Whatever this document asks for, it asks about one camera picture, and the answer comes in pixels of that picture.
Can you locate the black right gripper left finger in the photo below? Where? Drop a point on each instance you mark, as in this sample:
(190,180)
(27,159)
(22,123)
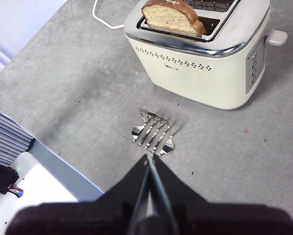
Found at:
(82,218)

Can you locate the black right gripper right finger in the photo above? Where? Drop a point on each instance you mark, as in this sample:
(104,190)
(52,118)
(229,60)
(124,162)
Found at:
(222,220)

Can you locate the grey toaster lever knob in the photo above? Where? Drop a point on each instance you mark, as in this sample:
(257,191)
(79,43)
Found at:
(277,38)

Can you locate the brown bread slice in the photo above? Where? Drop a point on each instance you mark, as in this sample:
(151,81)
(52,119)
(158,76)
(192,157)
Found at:
(165,17)

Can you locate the silver metal toast rack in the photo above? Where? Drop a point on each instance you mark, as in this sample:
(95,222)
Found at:
(152,132)

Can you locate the cream toaster with chrome top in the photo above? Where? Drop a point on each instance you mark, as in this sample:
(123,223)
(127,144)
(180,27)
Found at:
(197,80)

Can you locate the ribbed grey panel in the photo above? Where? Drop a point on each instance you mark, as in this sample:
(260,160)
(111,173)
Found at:
(6,137)

